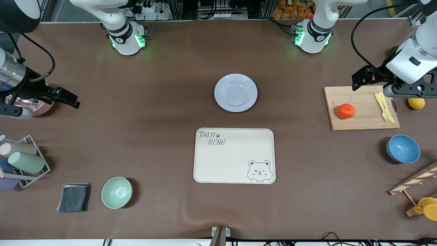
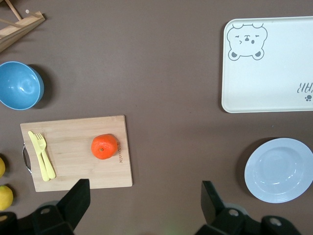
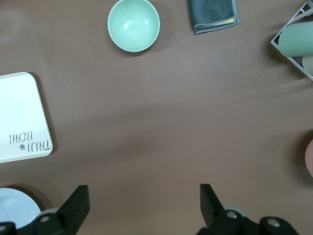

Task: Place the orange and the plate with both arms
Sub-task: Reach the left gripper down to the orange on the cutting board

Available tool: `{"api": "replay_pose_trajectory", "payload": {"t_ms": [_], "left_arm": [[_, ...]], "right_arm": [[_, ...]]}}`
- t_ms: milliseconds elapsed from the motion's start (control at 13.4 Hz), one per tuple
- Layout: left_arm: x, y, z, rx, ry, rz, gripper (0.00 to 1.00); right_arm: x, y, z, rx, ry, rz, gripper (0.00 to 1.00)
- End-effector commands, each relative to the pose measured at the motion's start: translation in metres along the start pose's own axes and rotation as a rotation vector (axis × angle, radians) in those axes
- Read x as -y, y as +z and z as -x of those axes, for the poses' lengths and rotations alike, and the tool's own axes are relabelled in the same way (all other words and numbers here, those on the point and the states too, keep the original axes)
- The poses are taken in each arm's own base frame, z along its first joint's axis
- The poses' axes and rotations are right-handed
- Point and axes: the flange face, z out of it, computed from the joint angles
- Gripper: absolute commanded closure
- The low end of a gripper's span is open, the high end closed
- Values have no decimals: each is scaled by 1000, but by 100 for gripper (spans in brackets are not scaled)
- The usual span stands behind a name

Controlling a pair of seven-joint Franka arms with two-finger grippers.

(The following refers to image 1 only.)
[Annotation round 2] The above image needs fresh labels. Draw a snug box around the orange fruit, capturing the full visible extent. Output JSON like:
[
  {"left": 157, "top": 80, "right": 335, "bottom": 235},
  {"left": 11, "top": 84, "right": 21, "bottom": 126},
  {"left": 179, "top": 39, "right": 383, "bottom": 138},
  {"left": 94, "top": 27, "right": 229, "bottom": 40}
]
[{"left": 336, "top": 103, "right": 355, "bottom": 120}]

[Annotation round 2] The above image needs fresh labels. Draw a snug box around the white round plate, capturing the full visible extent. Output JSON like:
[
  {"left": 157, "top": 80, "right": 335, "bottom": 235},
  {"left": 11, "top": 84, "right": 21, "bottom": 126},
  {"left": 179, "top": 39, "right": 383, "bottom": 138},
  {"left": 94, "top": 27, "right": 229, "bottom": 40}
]
[{"left": 214, "top": 73, "right": 258, "bottom": 113}]

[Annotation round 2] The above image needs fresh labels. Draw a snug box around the pink bowl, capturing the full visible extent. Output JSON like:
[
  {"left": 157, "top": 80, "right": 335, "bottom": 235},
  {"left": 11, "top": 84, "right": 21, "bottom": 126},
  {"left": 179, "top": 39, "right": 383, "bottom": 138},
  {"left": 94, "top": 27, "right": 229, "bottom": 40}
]
[{"left": 5, "top": 82, "right": 55, "bottom": 117}]

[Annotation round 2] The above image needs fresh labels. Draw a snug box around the yellow plastic fork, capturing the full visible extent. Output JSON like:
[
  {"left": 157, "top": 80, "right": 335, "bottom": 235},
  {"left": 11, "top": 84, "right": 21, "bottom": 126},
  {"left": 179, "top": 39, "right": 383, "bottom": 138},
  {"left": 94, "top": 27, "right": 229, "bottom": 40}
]
[{"left": 374, "top": 93, "right": 390, "bottom": 122}]

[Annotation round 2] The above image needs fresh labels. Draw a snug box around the wooden cutting board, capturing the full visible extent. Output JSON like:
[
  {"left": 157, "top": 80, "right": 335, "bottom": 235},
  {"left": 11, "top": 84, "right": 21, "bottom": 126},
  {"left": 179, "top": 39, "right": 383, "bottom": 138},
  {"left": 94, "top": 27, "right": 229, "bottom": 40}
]
[{"left": 323, "top": 85, "right": 400, "bottom": 131}]

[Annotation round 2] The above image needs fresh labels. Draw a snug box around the yellow plastic knife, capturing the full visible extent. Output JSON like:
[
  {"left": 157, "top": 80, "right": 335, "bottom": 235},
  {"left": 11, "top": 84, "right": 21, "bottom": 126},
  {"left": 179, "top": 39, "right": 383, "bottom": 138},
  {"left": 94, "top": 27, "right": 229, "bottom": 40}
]
[{"left": 378, "top": 91, "right": 396, "bottom": 124}]

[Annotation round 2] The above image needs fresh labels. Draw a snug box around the yellow lemon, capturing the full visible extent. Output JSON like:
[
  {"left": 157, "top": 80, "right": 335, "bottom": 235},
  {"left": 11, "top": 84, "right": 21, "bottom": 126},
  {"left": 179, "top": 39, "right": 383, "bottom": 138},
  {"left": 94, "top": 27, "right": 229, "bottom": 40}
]
[{"left": 408, "top": 98, "right": 426, "bottom": 110}]

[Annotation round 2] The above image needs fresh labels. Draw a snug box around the beige cup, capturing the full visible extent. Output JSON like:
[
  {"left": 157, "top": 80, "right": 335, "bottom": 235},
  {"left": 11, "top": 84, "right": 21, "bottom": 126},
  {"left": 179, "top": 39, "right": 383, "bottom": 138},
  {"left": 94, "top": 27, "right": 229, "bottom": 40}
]
[{"left": 0, "top": 142, "right": 37, "bottom": 158}]

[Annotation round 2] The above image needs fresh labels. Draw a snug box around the mint green cup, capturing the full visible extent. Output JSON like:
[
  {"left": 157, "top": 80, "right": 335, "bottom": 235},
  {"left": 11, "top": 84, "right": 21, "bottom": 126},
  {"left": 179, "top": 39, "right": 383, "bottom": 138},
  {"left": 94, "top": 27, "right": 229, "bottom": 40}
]
[{"left": 8, "top": 151, "right": 46, "bottom": 174}]

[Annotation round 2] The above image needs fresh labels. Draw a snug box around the blue bowl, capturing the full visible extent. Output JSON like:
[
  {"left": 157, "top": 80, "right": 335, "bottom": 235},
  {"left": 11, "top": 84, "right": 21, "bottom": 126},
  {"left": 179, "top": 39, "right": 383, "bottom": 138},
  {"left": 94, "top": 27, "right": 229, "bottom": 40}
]
[{"left": 386, "top": 134, "right": 421, "bottom": 164}]

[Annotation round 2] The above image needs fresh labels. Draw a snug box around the blue cup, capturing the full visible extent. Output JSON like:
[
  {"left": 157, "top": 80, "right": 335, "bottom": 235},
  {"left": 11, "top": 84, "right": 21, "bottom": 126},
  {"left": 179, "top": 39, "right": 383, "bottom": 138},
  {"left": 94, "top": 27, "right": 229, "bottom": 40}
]
[{"left": 0, "top": 158, "right": 14, "bottom": 174}]

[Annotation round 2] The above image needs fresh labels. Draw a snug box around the dark grey folded cloth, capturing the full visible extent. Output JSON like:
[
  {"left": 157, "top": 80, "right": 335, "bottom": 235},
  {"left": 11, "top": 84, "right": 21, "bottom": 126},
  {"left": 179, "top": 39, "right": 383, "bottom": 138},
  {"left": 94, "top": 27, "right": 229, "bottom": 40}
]
[{"left": 56, "top": 183, "right": 91, "bottom": 213}]

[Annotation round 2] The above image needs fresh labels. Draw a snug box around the crate of orange fruits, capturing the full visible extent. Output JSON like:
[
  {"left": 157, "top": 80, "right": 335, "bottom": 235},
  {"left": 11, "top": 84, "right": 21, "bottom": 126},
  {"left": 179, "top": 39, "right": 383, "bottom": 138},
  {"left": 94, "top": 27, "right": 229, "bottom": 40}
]
[{"left": 272, "top": 0, "right": 342, "bottom": 20}]

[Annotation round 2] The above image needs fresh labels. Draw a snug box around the purple cup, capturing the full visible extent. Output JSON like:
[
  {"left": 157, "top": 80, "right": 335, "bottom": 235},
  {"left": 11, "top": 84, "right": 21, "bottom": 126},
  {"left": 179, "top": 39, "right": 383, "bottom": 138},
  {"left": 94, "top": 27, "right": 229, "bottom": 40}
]
[{"left": 0, "top": 177, "right": 18, "bottom": 191}]

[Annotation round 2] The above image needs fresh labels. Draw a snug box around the light green bowl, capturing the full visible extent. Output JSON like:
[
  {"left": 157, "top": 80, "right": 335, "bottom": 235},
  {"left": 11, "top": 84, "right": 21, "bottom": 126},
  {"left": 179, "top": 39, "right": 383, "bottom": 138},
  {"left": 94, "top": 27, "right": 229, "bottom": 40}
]
[{"left": 101, "top": 177, "right": 133, "bottom": 209}]

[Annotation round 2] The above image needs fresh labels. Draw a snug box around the wooden drying rack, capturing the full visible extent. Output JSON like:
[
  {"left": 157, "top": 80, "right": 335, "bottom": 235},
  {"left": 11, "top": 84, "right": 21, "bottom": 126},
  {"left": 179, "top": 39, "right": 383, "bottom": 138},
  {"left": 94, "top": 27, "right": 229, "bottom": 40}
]
[{"left": 388, "top": 161, "right": 437, "bottom": 218}]

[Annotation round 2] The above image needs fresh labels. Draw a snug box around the white power strip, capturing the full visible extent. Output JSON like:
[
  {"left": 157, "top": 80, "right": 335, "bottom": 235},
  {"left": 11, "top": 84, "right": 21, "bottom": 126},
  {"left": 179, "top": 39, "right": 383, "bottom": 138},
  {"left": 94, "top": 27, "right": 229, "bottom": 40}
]
[{"left": 135, "top": 0, "right": 172, "bottom": 21}]

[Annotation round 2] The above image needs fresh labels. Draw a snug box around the cream tray with bear print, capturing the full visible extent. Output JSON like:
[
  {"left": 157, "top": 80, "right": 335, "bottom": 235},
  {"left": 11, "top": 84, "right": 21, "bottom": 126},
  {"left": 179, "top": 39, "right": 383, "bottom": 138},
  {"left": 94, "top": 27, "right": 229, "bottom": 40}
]
[{"left": 193, "top": 128, "right": 276, "bottom": 185}]

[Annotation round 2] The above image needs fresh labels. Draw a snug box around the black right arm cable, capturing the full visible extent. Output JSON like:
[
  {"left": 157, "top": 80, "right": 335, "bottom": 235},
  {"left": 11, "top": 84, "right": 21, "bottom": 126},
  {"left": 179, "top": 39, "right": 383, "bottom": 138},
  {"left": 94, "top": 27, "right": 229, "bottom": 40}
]
[{"left": 7, "top": 32, "right": 56, "bottom": 83}]

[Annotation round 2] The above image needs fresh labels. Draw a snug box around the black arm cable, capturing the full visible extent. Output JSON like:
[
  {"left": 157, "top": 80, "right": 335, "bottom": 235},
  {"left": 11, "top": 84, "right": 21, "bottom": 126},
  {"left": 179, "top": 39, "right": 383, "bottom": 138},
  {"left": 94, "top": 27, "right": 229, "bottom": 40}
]
[
  {"left": 350, "top": 1, "right": 421, "bottom": 73},
  {"left": 7, "top": 32, "right": 56, "bottom": 83}
]

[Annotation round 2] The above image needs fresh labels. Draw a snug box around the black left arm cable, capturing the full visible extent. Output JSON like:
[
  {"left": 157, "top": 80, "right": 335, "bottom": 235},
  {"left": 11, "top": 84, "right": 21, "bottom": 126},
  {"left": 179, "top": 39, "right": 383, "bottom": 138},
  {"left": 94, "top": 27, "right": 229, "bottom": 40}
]
[{"left": 350, "top": 1, "right": 421, "bottom": 73}]

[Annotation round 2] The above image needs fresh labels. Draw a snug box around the grey wire cup rack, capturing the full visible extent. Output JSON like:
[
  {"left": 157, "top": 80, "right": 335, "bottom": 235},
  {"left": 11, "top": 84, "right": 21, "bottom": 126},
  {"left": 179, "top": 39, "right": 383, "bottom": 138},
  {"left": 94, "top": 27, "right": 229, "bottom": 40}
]
[{"left": 0, "top": 135, "right": 51, "bottom": 189}]

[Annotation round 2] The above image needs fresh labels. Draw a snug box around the aluminium frame profile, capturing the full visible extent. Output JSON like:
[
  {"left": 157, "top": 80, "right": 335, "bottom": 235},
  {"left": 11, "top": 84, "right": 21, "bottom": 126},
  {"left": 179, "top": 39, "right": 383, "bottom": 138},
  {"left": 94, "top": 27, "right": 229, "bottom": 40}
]
[{"left": 408, "top": 6, "right": 426, "bottom": 27}]

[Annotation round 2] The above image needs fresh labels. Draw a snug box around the black cable bundle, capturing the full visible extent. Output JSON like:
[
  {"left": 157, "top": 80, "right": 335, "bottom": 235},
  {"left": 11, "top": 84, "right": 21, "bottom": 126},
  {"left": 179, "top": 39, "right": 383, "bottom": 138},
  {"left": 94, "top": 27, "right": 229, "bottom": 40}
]
[{"left": 321, "top": 231, "right": 437, "bottom": 246}]

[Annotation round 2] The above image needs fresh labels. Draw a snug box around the metal table edge bracket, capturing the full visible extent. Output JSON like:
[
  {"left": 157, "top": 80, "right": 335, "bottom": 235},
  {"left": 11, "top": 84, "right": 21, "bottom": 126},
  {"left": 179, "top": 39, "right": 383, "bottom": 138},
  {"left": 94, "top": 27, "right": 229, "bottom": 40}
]
[{"left": 209, "top": 226, "right": 231, "bottom": 246}]

